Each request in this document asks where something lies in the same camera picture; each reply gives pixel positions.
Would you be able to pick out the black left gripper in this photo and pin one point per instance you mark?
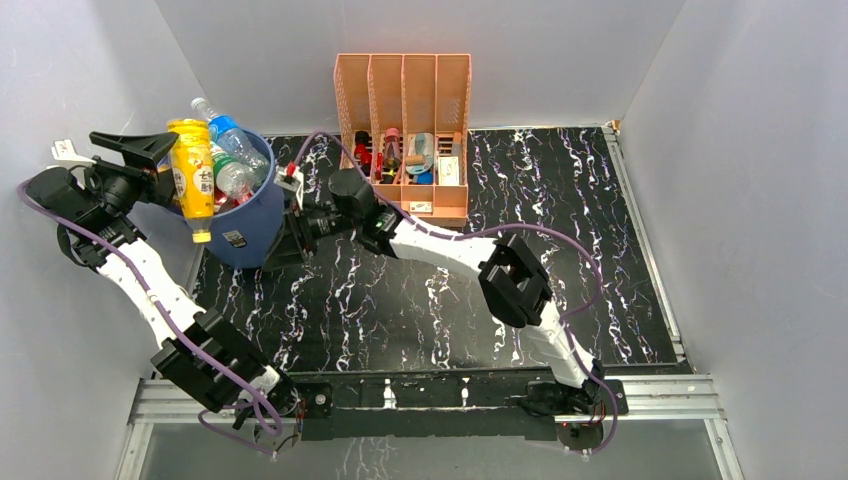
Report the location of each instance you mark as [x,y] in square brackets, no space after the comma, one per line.
[154,186]

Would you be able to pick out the yellow drink bottle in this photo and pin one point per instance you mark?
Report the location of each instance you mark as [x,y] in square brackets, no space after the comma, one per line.
[192,169]

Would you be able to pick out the clear bottle blue label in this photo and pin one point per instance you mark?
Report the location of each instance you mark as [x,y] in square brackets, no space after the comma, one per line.
[228,135]

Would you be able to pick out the light blue tape dispenser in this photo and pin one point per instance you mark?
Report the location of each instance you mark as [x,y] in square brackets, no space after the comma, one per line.
[420,153]

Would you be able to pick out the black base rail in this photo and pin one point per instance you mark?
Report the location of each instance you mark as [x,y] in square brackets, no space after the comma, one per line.
[446,403]

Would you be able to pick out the pink capped dark bottle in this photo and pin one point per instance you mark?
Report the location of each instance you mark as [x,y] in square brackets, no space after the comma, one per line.
[389,158]

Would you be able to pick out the red black toy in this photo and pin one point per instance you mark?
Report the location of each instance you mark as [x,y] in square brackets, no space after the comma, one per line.
[362,151]

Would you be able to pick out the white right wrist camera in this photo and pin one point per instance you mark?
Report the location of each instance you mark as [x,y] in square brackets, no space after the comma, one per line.
[290,179]

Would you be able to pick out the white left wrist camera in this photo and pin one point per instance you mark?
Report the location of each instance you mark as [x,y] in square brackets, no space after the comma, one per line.
[64,154]

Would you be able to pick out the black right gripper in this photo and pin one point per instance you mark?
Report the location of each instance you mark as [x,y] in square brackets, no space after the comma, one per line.
[293,238]

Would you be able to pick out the peach plastic desk organizer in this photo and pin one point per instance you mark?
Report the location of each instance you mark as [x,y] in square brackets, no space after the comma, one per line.
[405,120]

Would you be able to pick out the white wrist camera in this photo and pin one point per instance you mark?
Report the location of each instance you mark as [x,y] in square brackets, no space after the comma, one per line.
[64,154]
[290,179]

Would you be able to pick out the clear bottle green cap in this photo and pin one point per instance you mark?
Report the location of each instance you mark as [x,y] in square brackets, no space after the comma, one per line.
[232,178]

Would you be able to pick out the blue plastic bin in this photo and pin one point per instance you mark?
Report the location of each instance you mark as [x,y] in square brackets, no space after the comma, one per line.
[243,232]

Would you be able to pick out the small white card box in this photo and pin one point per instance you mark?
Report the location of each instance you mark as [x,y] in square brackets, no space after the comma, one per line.
[421,207]

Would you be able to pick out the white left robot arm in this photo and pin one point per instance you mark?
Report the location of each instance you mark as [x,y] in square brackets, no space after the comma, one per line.
[200,351]

